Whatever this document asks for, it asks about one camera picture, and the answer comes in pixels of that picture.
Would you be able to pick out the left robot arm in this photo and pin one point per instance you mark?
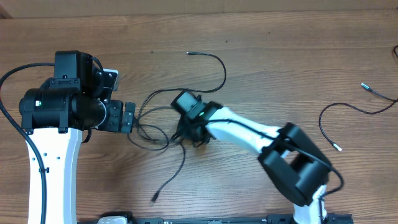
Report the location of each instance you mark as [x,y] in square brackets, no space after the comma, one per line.
[76,99]

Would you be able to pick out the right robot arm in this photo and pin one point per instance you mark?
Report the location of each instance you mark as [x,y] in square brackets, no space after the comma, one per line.
[292,161]

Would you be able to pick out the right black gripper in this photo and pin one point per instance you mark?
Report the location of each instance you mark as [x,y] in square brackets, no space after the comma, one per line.
[181,133]

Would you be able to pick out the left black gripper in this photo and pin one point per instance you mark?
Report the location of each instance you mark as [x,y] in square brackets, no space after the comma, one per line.
[116,122]

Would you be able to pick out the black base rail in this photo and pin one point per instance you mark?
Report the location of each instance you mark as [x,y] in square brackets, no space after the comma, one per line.
[127,217]

